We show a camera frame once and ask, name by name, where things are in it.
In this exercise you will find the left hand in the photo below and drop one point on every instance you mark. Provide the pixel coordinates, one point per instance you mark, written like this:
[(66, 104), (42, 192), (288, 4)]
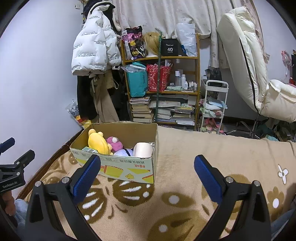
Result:
[(9, 202)]

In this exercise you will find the green pole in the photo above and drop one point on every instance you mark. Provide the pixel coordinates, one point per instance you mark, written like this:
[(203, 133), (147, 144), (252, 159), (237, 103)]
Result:
[(159, 74)]

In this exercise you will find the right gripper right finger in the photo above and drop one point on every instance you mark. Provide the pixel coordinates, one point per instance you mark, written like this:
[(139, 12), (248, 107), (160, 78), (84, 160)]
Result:
[(252, 222)]

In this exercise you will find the cream recliner chair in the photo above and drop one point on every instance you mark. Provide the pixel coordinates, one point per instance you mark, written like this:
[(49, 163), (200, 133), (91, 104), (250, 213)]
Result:
[(267, 97)]

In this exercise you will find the lavender hair plush doll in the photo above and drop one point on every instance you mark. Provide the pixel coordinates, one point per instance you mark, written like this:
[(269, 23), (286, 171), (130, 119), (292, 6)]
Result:
[(124, 152)]

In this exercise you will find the cardboard box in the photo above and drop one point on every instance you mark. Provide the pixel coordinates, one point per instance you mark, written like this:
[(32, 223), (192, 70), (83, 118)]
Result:
[(120, 157)]

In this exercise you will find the book stack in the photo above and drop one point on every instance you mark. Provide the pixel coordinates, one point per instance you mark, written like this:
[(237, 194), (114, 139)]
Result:
[(141, 113)]

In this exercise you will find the pink plush toy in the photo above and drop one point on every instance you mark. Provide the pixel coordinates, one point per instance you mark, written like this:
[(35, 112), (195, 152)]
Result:
[(115, 143)]

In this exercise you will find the red gift bag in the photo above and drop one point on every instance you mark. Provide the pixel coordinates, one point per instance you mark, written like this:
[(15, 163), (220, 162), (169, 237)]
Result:
[(152, 71)]

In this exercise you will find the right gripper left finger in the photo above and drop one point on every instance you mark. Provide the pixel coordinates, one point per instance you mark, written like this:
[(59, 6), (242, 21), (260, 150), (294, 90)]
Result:
[(42, 220)]

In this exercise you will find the black box with 40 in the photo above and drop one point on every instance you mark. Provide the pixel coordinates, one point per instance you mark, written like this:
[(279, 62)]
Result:
[(169, 47)]

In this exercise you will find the plastic bag of toys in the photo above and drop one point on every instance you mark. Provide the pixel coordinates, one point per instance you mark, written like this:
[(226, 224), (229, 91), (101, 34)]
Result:
[(73, 110)]

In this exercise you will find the white puffer jacket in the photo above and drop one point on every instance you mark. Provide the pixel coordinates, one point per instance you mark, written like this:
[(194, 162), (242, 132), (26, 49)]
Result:
[(95, 48)]

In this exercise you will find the green tissue pack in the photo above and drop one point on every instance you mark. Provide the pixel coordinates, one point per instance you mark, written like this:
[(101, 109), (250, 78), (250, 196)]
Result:
[(90, 150)]

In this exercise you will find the magazine pile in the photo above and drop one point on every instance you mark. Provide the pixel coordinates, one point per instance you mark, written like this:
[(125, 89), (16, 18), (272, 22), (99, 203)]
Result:
[(179, 109)]

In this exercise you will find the white trolley cart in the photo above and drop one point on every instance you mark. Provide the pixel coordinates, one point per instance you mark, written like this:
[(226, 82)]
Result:
[(213, 106)]

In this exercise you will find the teal bag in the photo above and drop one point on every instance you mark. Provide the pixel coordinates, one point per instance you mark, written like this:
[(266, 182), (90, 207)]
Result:
[(137, 79)]

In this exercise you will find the printed character bag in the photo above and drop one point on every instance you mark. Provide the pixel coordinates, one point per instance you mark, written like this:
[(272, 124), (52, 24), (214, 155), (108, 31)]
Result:
[(133, 43)]

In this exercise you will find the beige trench coat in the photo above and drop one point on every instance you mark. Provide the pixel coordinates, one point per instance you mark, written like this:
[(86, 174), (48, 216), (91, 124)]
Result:
[(102, 100)]

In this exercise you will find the yellow dog plush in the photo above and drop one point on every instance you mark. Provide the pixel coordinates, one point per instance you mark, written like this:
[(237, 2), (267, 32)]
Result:
[(97, 142)]

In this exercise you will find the blonde wig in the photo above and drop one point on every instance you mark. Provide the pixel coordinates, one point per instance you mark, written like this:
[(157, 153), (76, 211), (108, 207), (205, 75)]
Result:
[(151, 44)]

